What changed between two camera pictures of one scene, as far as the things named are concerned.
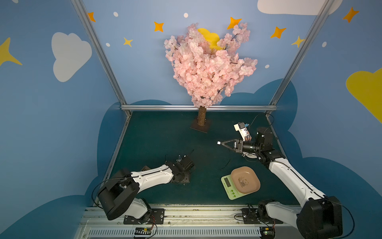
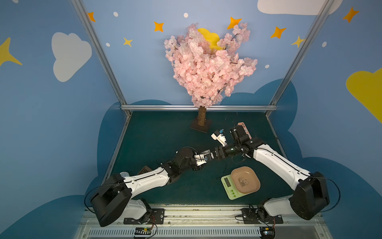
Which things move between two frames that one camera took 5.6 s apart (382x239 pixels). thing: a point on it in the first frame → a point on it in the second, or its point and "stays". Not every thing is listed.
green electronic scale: [230, 189] stays
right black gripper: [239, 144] → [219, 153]
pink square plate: [245, 179] stays
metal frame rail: [315, 26] stays
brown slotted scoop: [145, 168] stays
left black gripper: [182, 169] → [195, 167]
